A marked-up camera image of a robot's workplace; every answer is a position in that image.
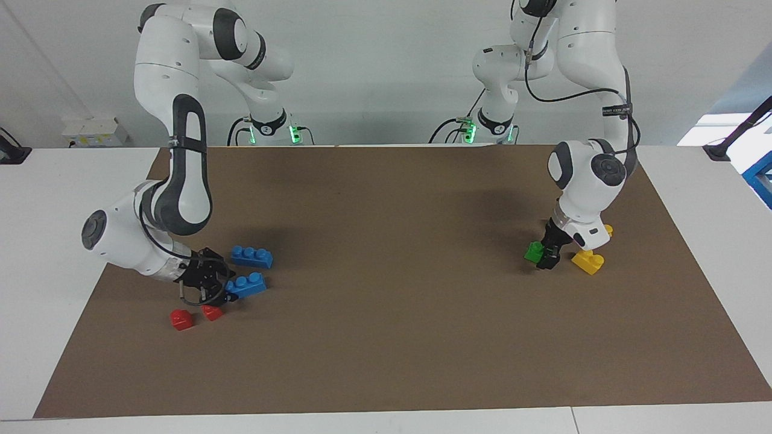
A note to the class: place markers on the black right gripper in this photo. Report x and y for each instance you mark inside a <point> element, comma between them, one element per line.
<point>202,268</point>

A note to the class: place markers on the white power strip box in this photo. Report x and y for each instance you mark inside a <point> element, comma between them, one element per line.
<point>90,129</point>

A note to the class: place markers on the red one-stud brick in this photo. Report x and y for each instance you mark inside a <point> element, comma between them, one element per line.
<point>211,313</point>
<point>181,320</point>

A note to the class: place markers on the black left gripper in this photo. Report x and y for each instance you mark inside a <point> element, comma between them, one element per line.
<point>558,235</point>

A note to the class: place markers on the blue metal frame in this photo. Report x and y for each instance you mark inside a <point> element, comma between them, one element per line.
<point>761,175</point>

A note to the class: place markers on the brown table mat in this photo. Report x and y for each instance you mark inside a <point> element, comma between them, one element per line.
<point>392,337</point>

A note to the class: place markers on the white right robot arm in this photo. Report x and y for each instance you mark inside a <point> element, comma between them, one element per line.
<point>163,66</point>

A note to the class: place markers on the black angled stand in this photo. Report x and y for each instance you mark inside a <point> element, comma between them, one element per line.
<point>718,150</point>

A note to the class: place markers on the green two-stud brick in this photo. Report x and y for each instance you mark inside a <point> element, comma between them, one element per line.
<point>533,252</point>

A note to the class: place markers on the blue three-stud brick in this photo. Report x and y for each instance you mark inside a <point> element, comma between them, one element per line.
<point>247,287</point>
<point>252,259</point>

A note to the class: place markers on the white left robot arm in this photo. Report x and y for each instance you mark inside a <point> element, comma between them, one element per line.
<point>585,48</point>

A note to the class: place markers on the black table clamp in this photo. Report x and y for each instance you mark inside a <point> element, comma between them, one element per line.
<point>12,154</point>

